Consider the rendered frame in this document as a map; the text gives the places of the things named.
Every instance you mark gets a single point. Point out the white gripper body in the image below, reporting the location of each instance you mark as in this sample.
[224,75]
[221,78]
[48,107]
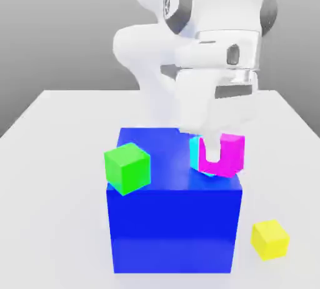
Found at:
[195,101]

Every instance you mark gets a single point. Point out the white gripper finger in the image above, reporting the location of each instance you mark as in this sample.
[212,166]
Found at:
[212,147]

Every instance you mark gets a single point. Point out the small magenta cube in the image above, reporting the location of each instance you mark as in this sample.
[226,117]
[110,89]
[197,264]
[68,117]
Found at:
[231,155]

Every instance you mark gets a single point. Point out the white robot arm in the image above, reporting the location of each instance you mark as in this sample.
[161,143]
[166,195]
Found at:
[150,51]

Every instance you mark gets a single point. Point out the small cyan cube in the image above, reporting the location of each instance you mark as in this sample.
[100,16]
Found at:
[194,152]

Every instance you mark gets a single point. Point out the small green cube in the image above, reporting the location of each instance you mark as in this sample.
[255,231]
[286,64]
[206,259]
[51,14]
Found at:
[126,169]

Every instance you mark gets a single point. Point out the small yellow cube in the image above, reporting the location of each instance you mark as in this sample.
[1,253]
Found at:
[271,240]

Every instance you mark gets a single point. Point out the large blue box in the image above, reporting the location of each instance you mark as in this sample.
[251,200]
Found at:
[175,226]

